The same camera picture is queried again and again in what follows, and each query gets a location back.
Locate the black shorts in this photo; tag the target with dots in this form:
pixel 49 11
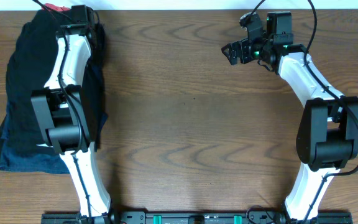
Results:
pixel 33 60

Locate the black mounting rail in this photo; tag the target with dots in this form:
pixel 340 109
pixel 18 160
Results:
pixel 197 218

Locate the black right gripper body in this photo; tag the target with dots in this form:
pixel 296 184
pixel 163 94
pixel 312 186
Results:
pixel 255 49

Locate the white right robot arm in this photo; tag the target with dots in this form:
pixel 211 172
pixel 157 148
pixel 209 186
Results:
pixel 327 137

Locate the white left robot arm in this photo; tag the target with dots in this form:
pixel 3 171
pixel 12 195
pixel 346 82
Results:
pixel 66 120

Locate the red garment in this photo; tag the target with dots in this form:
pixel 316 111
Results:
pixel 54 8

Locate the navy blue shorts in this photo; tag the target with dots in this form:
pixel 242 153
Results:
pixel 21 143

